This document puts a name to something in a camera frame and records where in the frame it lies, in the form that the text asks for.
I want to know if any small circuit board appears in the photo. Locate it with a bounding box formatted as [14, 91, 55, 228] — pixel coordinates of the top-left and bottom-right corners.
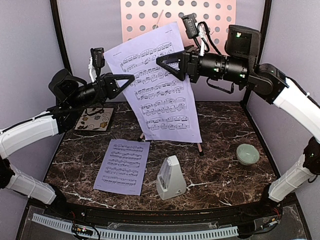
[71, 225, 94, 237]

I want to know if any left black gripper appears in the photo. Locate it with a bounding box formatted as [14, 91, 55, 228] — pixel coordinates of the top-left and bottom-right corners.
[67, 72, 135, 109]

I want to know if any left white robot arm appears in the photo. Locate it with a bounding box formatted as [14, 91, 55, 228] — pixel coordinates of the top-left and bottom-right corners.
[0, 69, 135, 218]

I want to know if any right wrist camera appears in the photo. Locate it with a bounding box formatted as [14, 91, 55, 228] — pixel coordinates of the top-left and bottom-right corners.
[181, 14, 208, 56]

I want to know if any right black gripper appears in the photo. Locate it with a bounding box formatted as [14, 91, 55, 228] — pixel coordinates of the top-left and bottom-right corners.
[156, 43, 249, 83]

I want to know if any white slotted cable duct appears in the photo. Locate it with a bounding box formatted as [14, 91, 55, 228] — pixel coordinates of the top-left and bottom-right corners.
[31, 213, 239, 240]

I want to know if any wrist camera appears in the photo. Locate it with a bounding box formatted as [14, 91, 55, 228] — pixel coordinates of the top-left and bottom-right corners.
[181, 14, 208, 56]
[88, 47, 105, 82]

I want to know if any white metronome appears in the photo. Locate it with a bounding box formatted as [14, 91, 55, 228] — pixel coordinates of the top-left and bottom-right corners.
[156, 155, 187, 200]

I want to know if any purple sheet music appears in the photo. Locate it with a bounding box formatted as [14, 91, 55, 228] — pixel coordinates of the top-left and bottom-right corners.
[93, 139, 150, 196]
[104, 22, 202, 143]

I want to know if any left black frame post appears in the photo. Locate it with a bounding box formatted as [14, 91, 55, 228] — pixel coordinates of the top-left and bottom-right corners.
[49, 0, 73, 74]

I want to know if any floral ceramic tile coaster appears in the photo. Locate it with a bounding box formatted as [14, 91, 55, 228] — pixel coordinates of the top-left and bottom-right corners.
[74, 107, 114, 132]

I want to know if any pink music stand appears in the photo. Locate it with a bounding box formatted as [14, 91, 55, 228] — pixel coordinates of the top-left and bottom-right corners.
[120, 0, 237, 157]

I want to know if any black frame post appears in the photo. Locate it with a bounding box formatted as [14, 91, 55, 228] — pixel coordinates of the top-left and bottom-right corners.
[49, 0, 73, 74]
[241, 0, 272, 108]

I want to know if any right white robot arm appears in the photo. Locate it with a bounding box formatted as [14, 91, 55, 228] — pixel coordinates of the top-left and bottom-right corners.
[156, 25, 320, 217]

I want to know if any right black frame post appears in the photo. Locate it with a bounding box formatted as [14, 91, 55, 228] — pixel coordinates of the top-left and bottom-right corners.
[241, 0, 272, 108]

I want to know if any pale green bowl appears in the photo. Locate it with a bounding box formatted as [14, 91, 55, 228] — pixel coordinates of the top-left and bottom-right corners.
[236, 143, 260, 166]

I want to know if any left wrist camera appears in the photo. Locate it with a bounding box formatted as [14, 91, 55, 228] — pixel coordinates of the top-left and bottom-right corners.
[88, 47, 105, 82]

